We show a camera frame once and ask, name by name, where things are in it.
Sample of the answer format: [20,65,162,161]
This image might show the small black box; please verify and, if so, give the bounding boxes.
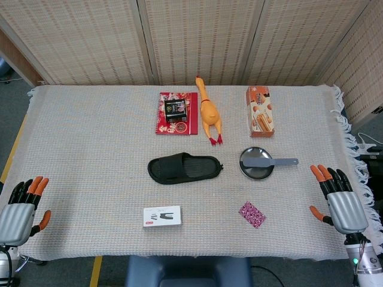
[163,99,189,123]

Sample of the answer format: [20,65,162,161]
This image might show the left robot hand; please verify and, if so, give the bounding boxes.
[0,175,52,246]

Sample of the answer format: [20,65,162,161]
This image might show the blue chair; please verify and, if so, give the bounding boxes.
[124,255,254,287]

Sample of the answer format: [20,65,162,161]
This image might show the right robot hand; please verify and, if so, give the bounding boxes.
[309,164,369,234]

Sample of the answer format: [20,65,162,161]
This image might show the bamboo screen panel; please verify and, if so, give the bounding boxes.
[136,0,265,86]
[316,0,383,124]
[244,0,375,86]
[0,0,154,86]

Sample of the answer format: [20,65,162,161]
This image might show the round steel plate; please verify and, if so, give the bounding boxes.
[238,146,273,181]

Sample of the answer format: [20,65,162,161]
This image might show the black slipper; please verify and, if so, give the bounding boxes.
[147,152,225,184]

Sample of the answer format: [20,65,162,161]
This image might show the white stapler box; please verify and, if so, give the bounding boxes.
[142,205,183,228]

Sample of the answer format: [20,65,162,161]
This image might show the red spiral notebook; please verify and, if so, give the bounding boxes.
[154,91,199,136]

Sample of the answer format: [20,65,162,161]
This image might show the white charger with cable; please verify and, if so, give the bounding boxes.
[356,132,379,151]

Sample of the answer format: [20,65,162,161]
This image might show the black device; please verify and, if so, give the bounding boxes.
[358,145,383,194]

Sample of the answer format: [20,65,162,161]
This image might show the orange snack box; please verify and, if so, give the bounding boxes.
[245,86,276,139]

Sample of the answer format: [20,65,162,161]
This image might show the black floor cable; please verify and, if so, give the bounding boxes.
[250,264,284,287]

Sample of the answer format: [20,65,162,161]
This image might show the brown wooden board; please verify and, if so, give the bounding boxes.
[0,29,46,86]

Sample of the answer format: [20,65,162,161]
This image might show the beige woven tablecloth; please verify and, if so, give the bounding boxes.
[11,84,378,261]

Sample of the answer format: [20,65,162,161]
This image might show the yellow rubber chicken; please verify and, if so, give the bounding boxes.
[195,75,224,147]

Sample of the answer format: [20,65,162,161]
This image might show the purple patterned packet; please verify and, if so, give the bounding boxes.
[238,201,267,229]

